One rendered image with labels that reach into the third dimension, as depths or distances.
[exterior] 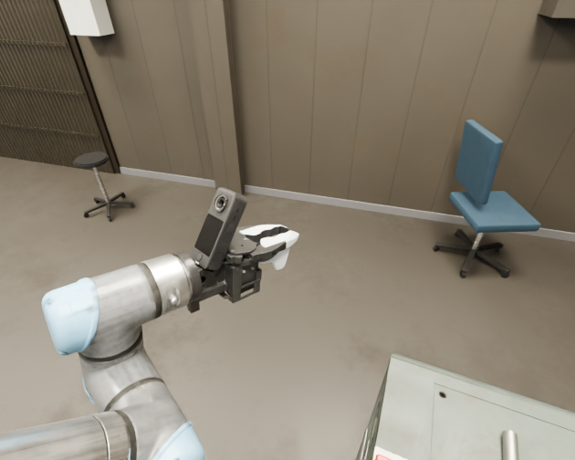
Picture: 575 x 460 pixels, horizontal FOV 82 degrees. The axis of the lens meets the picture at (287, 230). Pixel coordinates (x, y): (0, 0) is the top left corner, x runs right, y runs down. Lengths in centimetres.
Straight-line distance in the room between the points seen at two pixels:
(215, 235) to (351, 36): 262
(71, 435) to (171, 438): 9
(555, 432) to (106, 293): 77
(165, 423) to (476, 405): 57
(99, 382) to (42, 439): 12
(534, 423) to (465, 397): 12
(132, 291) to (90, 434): 14
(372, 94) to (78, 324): 283
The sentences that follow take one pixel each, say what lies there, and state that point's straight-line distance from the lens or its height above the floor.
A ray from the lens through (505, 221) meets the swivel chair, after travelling 281.
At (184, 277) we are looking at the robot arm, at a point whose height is 159.
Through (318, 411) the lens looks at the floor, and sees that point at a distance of 208.
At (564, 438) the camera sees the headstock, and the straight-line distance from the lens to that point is 84.
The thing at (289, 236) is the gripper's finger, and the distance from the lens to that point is 55.
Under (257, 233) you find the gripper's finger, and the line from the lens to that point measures 55.
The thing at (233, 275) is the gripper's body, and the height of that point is 156.
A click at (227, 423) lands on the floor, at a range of 208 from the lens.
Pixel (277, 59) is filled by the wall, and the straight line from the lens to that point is 312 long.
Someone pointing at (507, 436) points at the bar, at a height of 127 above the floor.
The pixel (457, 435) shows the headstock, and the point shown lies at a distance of 75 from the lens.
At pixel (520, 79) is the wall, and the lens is 313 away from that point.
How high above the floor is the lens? 190
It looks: 38 degrees down
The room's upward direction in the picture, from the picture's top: straight up
